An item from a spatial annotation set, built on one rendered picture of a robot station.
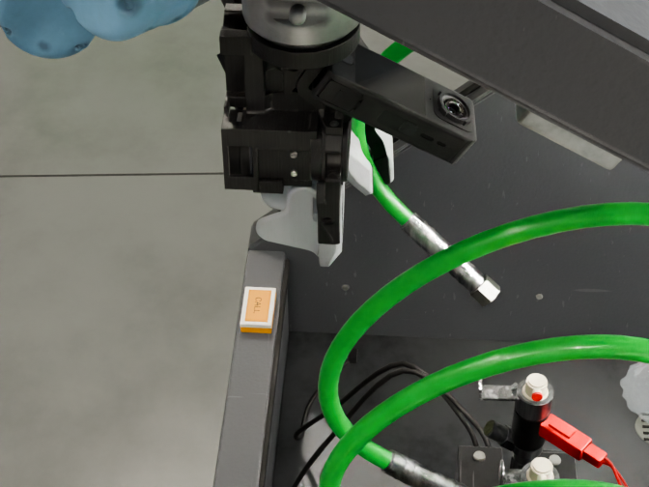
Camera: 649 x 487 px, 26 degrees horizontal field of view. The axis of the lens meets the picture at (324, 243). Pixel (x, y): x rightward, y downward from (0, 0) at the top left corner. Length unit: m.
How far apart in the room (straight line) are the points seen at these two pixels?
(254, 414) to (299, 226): 0.35
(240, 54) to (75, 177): 2.12
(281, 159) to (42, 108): 2.28
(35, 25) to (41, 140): 2.06
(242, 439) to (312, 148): 0.42
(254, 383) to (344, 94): 0.48
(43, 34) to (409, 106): 0.29
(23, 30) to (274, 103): 0.22
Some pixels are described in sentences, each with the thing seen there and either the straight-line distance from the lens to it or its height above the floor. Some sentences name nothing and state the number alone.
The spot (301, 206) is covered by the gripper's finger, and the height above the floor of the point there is 1.30.
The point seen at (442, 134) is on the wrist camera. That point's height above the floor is 1.37.
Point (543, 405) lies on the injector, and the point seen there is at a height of 1.11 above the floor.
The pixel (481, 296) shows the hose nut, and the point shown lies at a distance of 1.15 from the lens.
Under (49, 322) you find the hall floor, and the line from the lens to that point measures 2.70.
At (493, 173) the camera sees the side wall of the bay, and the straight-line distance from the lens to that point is 1.35.
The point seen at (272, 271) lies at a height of 0.95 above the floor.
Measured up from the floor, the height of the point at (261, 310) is 0.96.
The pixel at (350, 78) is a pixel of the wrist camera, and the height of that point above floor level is 1.41.
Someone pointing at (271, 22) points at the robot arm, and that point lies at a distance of 0.85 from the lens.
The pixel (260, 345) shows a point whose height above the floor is 0.95.
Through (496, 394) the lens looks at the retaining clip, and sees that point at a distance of 1.09.
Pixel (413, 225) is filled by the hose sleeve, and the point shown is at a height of 1.17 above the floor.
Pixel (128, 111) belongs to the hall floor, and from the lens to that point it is 3.14.
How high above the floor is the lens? 1.94
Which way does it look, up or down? 44 degrees down
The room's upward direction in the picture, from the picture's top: straight up
